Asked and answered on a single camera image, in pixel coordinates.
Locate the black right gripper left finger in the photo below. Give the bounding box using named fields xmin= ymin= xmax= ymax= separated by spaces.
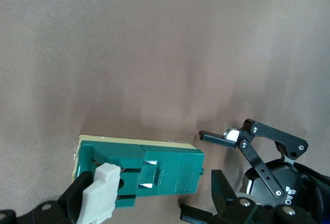
xmin=0 ymin=171 xmax=94 ymax=224

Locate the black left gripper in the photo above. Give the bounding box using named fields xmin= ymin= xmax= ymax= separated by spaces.
xmin=242 ymin=161 xmax=324 ymax=222

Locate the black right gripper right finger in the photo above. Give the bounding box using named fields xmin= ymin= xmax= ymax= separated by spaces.
xmin=207 ymin=169 xmax=318 ymax=224

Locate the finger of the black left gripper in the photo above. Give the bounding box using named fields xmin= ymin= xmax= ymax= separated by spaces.
xmin=179 ymin=203 xmax=216 ymax=224
xmin=199 ymin=118 xmax=309 ymax=198

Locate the green terminal block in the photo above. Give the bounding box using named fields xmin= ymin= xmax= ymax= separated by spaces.
xmin=71 ymin=134 xmax=206 ymax=224

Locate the brown paper table cover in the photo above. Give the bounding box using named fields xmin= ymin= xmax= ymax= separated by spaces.
xmin=0 ymin=0 xmax=330 ymax=224

